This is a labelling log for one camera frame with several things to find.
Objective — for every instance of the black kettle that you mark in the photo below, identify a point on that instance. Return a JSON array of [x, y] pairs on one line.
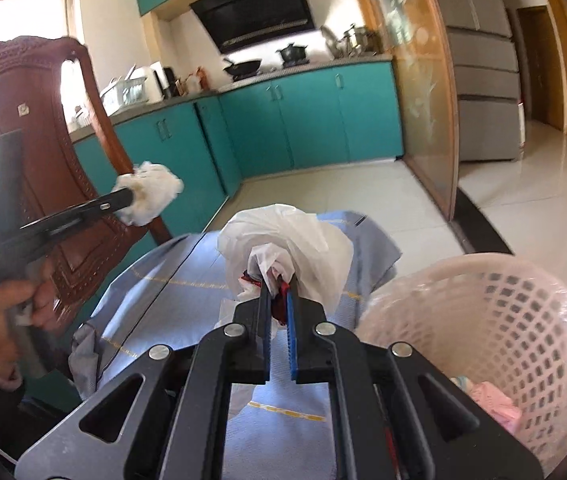
[[168, 82]]

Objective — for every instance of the window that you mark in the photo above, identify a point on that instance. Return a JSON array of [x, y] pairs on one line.
[[28, 10]]

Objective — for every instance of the steel stockpot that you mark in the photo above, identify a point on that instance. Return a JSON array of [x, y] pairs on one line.
[[361, 40]]

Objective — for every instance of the blue striped cloth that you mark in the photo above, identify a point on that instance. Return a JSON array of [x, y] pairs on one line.
[[173, 285]]

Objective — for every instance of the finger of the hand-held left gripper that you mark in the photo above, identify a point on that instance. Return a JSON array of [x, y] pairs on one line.
[[113, 200]]

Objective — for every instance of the black wok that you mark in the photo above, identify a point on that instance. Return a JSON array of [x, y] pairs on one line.
[[243, 67]]

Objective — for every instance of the black range hood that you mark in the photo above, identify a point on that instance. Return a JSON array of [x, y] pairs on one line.
[[258, 10]]

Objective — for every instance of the white lattice plastic basket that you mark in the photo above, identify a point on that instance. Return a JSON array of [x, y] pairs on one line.
[[488, 285]]

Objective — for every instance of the brown bottle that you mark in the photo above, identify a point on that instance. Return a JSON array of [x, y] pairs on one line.
[[198, 80]]

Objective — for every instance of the black cooking pot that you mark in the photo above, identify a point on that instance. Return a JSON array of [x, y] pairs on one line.
[[292, 54]]

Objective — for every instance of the gas stove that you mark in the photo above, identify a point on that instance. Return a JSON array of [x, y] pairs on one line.
[[273, 70]]

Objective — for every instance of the brown wooden door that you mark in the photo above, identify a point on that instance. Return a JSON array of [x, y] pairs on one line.
[[541, 70]]

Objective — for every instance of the pink plastic bag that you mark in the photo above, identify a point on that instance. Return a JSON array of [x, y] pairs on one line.
[[496, 405]]

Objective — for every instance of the carved wooden chair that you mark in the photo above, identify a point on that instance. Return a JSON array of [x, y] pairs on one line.
[[38, 105]]

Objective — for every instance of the grey refrigerator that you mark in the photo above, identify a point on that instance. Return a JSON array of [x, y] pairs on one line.
[[483, 60]]

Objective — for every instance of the etched glass sliding door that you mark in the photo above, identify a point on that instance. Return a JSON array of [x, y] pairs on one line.
[[408, 85]]

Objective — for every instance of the white dish rack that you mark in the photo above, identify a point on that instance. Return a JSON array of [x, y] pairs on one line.
[[123, 94]]

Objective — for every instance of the blue wipe cloth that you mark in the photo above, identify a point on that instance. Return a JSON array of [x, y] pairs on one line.
[[462, 383]]

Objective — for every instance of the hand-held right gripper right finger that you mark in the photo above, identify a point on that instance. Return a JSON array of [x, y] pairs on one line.
[[291, 342]]

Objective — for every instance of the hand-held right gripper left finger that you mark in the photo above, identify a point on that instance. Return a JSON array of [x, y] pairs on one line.
[[263, 332]]

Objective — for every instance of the white jug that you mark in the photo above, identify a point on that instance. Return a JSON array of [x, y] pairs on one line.
[[189, 83]]

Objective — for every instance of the steel pot lid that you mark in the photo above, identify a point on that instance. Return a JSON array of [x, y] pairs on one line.
[[331, 42]]

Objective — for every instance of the white plastic bag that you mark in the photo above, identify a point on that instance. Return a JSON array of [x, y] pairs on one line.
[[288, 240]]

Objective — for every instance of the white tissue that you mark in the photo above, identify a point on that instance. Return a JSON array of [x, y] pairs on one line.
[[148, 192]]

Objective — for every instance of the teal base cabinets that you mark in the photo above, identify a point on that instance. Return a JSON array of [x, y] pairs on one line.
[[303, 115]]

